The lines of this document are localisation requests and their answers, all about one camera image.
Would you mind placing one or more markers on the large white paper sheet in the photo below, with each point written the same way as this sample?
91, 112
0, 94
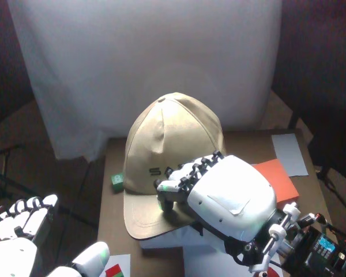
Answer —
207, 262

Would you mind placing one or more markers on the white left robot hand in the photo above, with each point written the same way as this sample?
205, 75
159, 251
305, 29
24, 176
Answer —
11, 254

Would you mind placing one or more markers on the red rectangular block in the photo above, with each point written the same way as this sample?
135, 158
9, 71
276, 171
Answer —
279, 181

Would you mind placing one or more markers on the white backdrop cloth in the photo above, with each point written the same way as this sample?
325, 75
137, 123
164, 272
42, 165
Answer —
144, 57

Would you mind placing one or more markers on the red bird toy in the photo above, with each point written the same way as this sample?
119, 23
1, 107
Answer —
273, 272

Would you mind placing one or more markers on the small white paper sheet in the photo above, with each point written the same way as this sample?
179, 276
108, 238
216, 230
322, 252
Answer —
121, 259
289, 155

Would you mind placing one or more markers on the beige baseball cap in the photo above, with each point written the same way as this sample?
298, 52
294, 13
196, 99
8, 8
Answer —
167, 138

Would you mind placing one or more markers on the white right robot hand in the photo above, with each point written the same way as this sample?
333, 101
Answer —
236, 196

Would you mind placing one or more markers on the white mannequin head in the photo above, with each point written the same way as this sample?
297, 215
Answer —
173, 241

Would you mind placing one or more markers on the green number block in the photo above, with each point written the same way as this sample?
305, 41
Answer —
116, 181

